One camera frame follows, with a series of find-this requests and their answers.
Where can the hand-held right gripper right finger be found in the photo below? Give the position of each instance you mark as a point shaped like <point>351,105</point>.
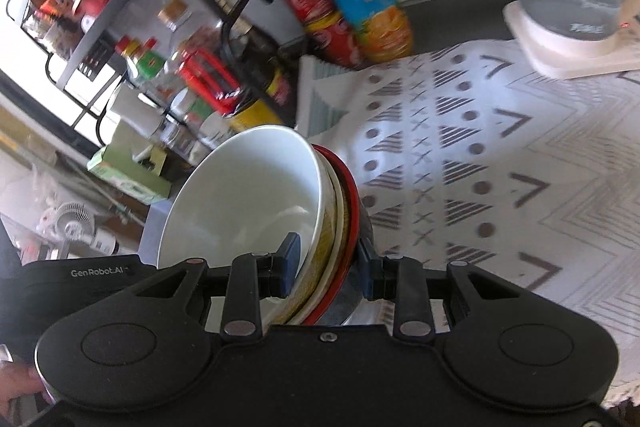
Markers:
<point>367,273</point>

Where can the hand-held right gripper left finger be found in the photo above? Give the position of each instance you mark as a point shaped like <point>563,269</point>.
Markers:
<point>289,258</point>

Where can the stainless steel bowl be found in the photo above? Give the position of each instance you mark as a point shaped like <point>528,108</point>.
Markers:
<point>345,304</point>

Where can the yellow patterned bowl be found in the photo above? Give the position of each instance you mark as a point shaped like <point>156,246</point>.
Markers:
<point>322,227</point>

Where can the thin white bowl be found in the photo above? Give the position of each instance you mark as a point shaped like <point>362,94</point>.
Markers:
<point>342,217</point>

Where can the red rimmed bowl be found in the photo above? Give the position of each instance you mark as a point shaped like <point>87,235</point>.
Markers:
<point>353,212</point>

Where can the white ceramic bowl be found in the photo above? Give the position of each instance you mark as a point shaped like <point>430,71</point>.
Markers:
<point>240,197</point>

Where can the person's left hand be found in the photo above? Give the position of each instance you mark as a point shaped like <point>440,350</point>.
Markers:
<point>20,382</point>

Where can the small white fan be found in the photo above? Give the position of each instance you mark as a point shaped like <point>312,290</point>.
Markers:
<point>75,227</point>

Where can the green carton box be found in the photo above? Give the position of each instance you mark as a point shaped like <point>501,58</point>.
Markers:
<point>130,167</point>

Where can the patterned white tablecloth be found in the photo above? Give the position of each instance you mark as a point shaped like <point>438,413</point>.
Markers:
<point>500,157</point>

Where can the dark soy sauce bottle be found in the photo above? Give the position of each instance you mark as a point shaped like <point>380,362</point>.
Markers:
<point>275,82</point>

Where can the white jar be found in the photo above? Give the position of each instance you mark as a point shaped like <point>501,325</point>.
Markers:
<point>135,112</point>

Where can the black metal shelf rack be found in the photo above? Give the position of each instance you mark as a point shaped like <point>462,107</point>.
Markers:
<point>95,63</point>

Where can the red cola bottle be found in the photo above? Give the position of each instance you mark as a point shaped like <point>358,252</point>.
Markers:
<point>320,22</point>

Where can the small red capped bottle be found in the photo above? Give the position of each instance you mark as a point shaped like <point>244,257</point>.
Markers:
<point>140,57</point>

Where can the clear bottle with cork lid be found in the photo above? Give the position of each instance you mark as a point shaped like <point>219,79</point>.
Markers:
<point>175,14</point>

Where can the cream kettle heating base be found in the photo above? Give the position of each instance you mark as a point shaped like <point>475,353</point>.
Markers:
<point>560,54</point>

